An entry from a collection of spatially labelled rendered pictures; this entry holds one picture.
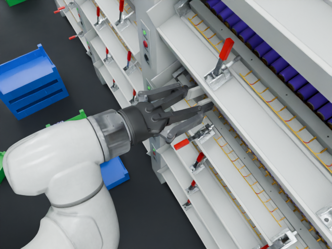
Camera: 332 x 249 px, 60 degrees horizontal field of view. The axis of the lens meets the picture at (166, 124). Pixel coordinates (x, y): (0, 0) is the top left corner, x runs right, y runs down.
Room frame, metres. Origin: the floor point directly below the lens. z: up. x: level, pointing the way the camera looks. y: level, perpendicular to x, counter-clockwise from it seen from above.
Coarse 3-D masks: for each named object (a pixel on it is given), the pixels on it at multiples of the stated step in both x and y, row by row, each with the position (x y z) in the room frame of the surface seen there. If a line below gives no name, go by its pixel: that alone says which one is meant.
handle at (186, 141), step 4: (200, 132) 0.32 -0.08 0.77; (192, 136) 0.31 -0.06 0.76; (196, 136) 0.31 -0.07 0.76; (200, 136) 0.31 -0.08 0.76; (184, 140) 0.30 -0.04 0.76; (188, 140) 0.30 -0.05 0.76; (192, 140) 0.30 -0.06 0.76; (176, 144) 0.29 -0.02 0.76; (180, 144) 0.29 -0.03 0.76; (184, 144) 0.29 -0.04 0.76; (176, 148) 0.28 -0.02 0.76
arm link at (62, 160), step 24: (24, 144) 0.21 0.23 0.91; (48, 144) 0.21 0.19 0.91; (72, 144) 0.22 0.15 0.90; (96, 144) 0.23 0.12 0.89; (24, 168) 0.17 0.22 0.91; (48, 168) 0.18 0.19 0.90; (72, 168) 0.18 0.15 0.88; (96, 168) 0.20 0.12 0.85; (24, 192) 0.15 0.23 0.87; (48, 192) 0.15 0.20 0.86; (72, 192) 0.15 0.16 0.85; (96, 192) 0.16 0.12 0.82
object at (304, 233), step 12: (216, 120) 0.34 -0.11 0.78; (228, 132) 0.31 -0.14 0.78; (228, 156) 0.27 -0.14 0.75; (240, 156) 0.26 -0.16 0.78; (240, 168) 0.23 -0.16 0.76; (252, 168) 0.23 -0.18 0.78; (264, 180) 0.20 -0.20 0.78; (276, 192) 0.18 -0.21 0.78; (264, 204) 0.16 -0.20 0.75; (276, 204) 0.16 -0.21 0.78; (288, 216) 0.13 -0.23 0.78; (300, 228) 0.11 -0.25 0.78; (312, 240) 0.09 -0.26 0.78
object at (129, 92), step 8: (88, 32) 1.08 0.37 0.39; (96, 32) 1.08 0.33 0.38; (96, 40) 1.07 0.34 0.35; (96, 48) 1.02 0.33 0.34; (104, 48) 1.01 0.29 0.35; (104, 56) 0.97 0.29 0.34; (112, 56) 0.95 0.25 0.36; (104, 64) 0.92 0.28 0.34; (112, 64) 0.91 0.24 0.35; (112, 72) 0.87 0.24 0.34; (120, 72) 0.86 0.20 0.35; (120, 80) 0.82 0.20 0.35; (120, 88) 0.78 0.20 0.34; (128, 88) 0.77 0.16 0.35; (128, 96) 0.74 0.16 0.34; (136, 96) 0.71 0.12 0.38
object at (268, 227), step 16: (176, 64) 0.49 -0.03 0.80; (160, 80) 0.47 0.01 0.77; (176, 80) 0.47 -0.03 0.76; (192, 128) 0.35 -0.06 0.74; (208, 144) 0.30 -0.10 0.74; (224, 144) 0.30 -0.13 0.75; (224, 160) 0.26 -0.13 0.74; (224, 176) 0.23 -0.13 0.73; (240, 176) 0.22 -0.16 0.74; (240, 192) 0.19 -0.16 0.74; (256, 192) 0.19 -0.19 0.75; (256, 208) 0.16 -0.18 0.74; (272, 208) 0.15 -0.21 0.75; (256, 224) 0.13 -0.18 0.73; (272, 224) 0.12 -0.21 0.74; (304, 224) 0.12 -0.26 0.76; (320, 240) 0.09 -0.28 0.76
